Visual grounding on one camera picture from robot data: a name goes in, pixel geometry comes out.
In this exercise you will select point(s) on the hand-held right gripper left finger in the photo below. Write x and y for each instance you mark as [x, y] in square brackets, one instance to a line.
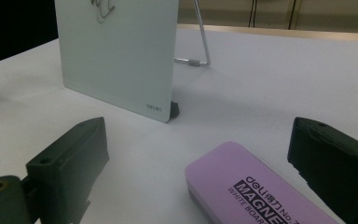
[65, 168]

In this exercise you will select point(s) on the small white desktop whiteboard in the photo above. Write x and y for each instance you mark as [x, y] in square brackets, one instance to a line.
[118, 59]

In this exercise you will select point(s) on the purple whiteboard eraser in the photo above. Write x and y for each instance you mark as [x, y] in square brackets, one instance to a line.
[245, 186]

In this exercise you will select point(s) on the silver metal stand leg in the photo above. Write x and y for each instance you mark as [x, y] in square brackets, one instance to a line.
[199, 46]

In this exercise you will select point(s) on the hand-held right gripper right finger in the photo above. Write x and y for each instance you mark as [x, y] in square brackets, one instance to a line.
[338, 165]

